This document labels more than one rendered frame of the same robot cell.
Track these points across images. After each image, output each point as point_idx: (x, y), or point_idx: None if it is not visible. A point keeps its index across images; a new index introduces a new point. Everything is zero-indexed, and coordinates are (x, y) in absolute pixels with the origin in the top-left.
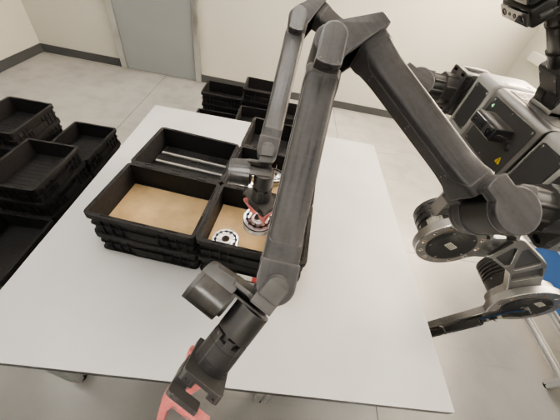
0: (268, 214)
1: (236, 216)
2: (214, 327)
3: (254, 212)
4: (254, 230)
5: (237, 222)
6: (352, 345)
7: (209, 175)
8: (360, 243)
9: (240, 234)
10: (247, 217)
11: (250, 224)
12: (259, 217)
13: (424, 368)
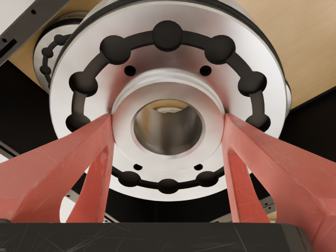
0: (79, 217)
1: (333, 47)
2: None
3: (224, 134)
4: (88, 25)
5: (307, 32)
6: None
7: None
8: (68, 210)
9: (261, 4)
10: (224, 61)
11: (159, 35)
12: (61, 151)
13: None
